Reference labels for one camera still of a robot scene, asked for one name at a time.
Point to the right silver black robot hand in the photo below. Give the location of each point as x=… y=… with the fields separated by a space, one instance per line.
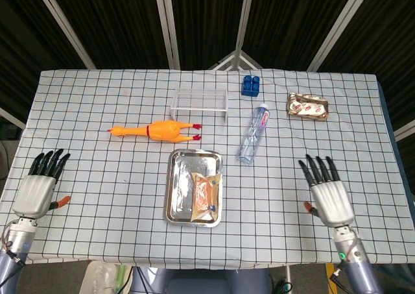
x=332 y=203

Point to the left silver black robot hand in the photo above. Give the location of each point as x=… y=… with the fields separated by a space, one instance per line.
x=34 y=196

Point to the orange snack packet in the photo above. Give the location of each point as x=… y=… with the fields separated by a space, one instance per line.
x=206 y=196

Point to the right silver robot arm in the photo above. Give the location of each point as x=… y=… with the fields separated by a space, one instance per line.
x=355 y=258

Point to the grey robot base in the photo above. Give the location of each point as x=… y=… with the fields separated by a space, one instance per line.
x=207 y=281

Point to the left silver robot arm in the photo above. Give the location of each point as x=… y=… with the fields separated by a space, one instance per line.
x=14 y=245

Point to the rectangular metal tray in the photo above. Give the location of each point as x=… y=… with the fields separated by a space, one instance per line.
x=181 y=190

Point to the blue white checkered tablecloth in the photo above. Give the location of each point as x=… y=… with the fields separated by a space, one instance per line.
x=129 y=183

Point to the clear plastic container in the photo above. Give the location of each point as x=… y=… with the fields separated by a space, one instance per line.
x=98 y=277

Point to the clear plastic water bottle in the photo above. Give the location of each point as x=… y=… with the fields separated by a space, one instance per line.
x=254 y=133

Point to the yellow rubber chicken toy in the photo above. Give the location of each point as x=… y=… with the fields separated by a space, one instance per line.
x=157 y=131

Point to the blue building block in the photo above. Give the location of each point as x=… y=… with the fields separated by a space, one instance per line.
x=250 y=85

